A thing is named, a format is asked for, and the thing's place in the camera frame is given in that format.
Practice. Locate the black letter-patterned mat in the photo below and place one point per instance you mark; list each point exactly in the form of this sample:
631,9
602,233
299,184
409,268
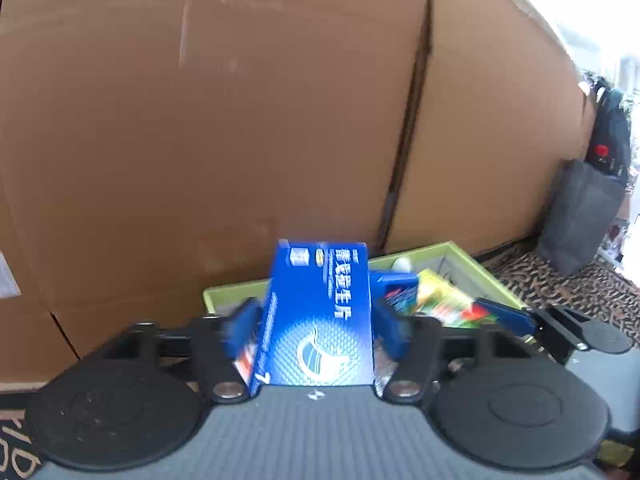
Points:
550,280

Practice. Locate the white paper label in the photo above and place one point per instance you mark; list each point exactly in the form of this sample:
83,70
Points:
7,275

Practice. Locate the yellow green red packet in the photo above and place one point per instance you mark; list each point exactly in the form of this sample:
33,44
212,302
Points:
445,302

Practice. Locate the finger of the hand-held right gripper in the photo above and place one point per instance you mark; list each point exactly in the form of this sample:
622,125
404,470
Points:
505,317
570,316

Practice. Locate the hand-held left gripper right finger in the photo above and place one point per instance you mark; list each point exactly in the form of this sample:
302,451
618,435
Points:
395,332

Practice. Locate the black backpack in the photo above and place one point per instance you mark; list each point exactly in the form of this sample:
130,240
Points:
610,135

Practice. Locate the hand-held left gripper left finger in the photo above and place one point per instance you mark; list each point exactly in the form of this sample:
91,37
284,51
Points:
240,327

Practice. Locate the blue medicine box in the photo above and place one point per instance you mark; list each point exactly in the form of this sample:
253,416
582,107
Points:
320,330

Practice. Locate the green cardboard box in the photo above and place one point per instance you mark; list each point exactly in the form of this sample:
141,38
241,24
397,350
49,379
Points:
225,297

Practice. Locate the large cardboard panel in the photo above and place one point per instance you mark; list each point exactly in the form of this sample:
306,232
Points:
490,135
200,135

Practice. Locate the grey fabric bag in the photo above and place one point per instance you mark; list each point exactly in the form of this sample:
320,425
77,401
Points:
575,220

